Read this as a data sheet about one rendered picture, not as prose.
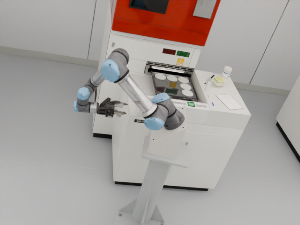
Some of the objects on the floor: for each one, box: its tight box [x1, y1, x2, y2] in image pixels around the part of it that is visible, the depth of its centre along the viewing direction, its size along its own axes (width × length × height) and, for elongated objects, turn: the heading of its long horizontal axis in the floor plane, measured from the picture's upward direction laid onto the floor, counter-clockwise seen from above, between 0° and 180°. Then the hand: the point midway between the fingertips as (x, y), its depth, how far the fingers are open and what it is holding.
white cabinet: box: [112, 89, 244, 191], centre depth 323 cm, size 64×96×82 cm, turn 79°
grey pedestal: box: [113, 135, 188, 225], centre depth 261 cm, size 51×44×82 cm
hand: (125, 108), depth 243 cm, fingers open, 7 cm apart
